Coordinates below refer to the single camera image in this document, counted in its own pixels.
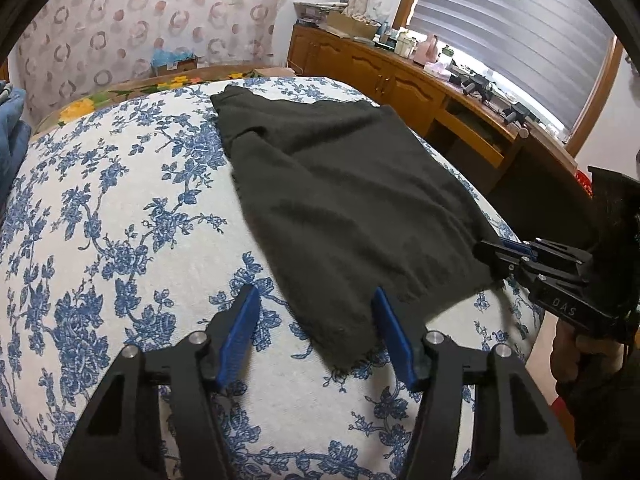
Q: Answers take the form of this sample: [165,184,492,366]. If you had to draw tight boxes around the light blue folded jeans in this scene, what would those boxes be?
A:
[0,82,26,111]

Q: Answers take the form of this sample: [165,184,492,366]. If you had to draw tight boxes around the blue plastic bag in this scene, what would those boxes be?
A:
[151,47,193,68]

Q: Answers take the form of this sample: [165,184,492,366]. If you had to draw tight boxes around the wooden cabinet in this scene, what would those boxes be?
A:
[287,25,593,201]

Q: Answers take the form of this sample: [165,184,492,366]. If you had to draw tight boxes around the black mini tripod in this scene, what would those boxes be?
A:
[502,102,538,126]
[462,74,493,97]

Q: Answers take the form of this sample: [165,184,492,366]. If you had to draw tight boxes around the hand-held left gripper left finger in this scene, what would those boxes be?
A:
[56,284,263,480]

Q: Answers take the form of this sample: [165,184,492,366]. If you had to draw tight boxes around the flat open cardboard box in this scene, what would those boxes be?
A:
[325,11,378,40]

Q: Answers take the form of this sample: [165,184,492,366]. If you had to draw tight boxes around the circle-patterned sheer curtain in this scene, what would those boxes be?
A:
[10,0,301,126]

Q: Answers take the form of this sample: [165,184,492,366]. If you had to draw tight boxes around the black pants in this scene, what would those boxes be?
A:
[210,85,506,368]

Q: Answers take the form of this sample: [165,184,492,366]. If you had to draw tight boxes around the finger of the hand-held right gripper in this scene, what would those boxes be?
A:
[501,237,595,273]
[472,240,591,291]

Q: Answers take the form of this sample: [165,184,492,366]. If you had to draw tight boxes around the grey striped window blind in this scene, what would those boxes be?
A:
[407,0,618,133]

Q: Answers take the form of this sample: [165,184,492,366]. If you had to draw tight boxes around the stack of magazines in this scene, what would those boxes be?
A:
[292,1,348,26]

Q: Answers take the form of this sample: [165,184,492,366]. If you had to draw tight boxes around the pink kettle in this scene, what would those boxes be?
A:
[414,35,441,66]

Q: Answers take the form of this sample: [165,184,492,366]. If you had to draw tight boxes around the colourful floral blanket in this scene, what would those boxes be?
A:
[37,62,296,133]

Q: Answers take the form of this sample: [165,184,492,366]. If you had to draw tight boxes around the blue floral blanket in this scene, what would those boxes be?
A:
[0,76,546,480]

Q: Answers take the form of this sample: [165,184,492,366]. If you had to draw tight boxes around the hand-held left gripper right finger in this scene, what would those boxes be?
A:
[370,286,583,480]

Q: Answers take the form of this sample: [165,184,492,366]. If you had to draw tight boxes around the person's right hand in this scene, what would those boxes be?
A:
[551,317,584,397]

